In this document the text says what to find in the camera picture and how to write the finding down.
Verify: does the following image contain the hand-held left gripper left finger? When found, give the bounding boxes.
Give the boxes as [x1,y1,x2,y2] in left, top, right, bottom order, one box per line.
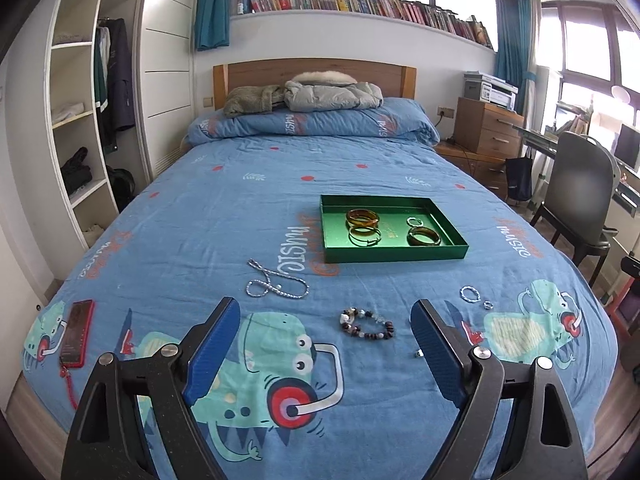
[60,296,242,480]

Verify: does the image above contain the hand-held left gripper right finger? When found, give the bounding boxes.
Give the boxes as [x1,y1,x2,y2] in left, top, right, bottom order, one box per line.
[410,299,590,480]

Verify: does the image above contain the beaded stone bracelet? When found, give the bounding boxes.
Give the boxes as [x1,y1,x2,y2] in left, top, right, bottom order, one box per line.
[339,309,396,342]

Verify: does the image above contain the silver chain necklace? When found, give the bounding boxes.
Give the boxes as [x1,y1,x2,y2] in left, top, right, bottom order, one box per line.
[245,259,310,302]

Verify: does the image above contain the green rectangular tray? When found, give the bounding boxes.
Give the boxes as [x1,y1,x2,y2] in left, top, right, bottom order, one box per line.
[319,194,470,264]

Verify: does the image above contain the dark brown bangle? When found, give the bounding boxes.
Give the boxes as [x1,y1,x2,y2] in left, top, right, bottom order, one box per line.
[406,227,443,247]

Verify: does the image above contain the red smartphone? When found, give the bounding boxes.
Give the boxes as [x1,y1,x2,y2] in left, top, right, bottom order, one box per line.
[59,299,96,367]

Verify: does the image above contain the blue printed bed sheet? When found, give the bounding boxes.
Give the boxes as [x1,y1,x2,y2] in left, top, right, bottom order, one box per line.
[20,147,621,480]

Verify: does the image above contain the thin bronze bangle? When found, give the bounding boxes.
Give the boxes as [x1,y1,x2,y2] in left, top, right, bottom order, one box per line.
[348,226,383,247]

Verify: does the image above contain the amber bangle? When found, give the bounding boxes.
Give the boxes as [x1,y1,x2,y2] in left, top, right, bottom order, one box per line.
[346,208,381,228]

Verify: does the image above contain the low wooden nightstand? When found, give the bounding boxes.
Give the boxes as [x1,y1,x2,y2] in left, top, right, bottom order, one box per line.
[432,140,508,201]

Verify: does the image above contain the black tote bag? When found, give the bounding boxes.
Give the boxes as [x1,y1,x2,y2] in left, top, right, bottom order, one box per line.
[505,156,535,202]

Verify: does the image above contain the grey backed chair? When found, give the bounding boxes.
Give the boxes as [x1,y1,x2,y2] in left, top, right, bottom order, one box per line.
[530,131,623,286]

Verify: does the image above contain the folded black clothes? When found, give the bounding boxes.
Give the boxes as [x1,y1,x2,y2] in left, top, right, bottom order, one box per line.
[60,147,93,196]

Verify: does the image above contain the wooden drawer cabinet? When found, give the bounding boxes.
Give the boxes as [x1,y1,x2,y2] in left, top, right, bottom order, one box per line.
[455,97,526,161]

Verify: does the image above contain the glass top desk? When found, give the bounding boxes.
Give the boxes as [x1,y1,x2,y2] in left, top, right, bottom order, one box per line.
[512,122,640,221]

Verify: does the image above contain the folded blue printed duvet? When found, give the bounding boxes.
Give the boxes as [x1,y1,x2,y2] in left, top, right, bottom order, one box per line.
[186,97,441,148]

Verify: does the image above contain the olive fleece garment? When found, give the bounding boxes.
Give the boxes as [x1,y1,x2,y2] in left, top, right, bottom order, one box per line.
[222,85,287,118]

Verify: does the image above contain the white printer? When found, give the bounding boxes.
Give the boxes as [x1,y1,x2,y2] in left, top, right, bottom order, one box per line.
[462,71,519,111]

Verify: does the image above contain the computer monitor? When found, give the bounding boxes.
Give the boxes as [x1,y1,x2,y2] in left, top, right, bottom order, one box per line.
[614,124,640,171]

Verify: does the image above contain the folded white clothes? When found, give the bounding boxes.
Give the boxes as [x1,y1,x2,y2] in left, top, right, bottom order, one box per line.
[52,102,86,123]

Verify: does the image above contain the grey down jacket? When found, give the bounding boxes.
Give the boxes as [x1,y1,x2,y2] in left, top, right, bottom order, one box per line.
[284,71,385,112]

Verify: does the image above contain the wooden headboard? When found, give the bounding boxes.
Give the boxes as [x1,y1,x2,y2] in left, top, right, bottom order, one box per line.
[212,58,417,108]

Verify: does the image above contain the dark hanging jacket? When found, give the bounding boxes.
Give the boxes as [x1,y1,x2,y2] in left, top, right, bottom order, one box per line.
[102,17,137,133]

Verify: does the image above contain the white wardrobe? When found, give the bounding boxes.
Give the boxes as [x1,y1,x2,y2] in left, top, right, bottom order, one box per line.
[45,0,201,251]

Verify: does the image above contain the green white hanging garment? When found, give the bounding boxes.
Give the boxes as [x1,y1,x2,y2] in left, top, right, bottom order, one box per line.
[94,25,111,113]

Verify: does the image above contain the long teal curtain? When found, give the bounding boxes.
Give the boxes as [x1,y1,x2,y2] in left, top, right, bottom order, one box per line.
[495,0,538,116]

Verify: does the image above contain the short teal curtain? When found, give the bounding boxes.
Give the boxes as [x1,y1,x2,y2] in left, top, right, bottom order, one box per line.
[195,0,236,52]

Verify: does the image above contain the row of books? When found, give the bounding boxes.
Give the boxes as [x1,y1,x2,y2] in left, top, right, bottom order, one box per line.
[230,0,496,48]

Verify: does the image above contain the red phone strap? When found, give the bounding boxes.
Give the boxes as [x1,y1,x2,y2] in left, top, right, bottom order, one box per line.
[59,364,81,411]

